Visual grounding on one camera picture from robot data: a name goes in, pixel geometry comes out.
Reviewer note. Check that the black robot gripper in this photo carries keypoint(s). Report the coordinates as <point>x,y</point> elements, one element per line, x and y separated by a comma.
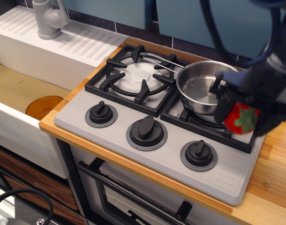
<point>262,83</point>

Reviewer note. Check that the red plastic strawberry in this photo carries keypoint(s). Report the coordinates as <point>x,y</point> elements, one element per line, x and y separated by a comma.
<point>242,119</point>

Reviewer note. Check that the stainless steel pot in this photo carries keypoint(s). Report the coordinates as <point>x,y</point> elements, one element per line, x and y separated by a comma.
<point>194,82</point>

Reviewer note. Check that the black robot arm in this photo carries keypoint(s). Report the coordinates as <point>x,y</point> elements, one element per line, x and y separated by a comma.
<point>276,46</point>

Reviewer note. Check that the grey toy stove top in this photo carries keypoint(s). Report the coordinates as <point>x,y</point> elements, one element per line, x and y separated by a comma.
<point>227,181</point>

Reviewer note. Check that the black right stove knob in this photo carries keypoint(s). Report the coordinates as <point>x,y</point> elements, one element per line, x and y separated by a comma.
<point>199,156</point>

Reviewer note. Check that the black stove knob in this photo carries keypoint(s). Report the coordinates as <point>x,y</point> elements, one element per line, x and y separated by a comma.
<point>101,115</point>
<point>199,156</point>
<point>146,134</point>

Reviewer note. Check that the black middle stove knob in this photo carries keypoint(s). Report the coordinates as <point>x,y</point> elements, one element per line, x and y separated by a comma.
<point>146,134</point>

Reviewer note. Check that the black left stove knob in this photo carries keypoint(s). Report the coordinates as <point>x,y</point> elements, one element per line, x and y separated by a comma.
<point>101,115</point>

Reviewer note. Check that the black right burner grate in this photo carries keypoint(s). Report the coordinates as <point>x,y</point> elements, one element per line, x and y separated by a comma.
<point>175,113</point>

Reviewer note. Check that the black burner grate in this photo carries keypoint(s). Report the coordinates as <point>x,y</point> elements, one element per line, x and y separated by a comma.
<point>175,113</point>
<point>149,102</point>

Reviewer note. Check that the black left burner grate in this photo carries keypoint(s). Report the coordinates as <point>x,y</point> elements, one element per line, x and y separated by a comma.
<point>149,102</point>

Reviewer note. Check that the white left burner disc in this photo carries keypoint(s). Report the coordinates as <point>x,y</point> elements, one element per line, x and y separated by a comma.
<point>135,73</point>

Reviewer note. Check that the orange plastic bowl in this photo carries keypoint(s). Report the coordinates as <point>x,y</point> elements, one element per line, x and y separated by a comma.
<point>40,107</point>

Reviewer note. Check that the grey toy faucet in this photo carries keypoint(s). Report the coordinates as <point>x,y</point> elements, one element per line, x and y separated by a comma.
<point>49,20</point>

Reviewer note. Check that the white toy sink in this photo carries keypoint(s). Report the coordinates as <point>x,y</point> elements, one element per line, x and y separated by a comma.
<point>32,68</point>

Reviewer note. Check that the wooden drawer front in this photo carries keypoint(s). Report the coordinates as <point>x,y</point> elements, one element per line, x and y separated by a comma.
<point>18,172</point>

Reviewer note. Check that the oven door with black handle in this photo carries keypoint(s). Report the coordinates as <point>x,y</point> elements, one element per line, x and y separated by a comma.
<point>126,199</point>

